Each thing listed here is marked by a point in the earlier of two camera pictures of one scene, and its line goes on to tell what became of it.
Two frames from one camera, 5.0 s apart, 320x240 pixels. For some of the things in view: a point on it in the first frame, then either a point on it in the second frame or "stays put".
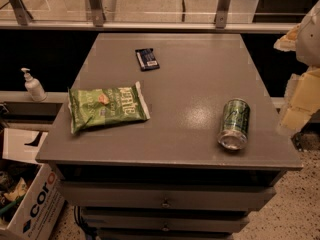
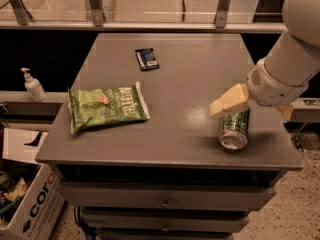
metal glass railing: x=152 y=7 stays put
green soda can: x=236 y=119 stays put
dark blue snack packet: x=147 y=59 stays put
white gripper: x=310 y=40 -> x=270 y=88
